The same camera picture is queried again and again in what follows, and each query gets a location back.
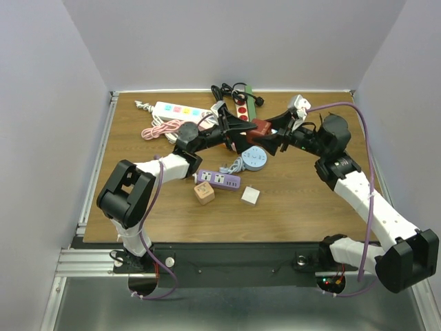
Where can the green power strip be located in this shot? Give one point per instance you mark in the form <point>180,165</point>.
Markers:
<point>251,106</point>

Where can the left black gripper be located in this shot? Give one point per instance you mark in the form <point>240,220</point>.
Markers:
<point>233,123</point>

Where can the peach cube socket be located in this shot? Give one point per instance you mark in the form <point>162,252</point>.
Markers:
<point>204,193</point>

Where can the white multicolour power strip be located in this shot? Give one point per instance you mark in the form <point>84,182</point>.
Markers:
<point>169,111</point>

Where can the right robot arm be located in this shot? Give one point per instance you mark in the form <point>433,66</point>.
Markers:
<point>405,254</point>

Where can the dark red cube socket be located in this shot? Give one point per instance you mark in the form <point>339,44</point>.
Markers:
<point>263,128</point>

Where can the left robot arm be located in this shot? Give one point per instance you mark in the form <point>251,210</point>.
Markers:
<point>128,195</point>

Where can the cream red-outlet power strip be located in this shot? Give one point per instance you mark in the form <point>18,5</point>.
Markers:
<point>240,101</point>

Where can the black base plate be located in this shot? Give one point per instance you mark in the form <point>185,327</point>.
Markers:
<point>221,265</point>

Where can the purple power strip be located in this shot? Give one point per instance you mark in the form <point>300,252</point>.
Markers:
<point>218,180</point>

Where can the light blue round socket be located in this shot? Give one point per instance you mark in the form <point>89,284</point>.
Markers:
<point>254,158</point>

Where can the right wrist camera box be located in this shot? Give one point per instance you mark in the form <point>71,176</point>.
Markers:
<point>299,106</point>

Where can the white cube adapter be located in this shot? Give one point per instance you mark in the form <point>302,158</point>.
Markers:
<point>250,196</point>

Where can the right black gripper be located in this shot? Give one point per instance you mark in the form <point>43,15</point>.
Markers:
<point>284,134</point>

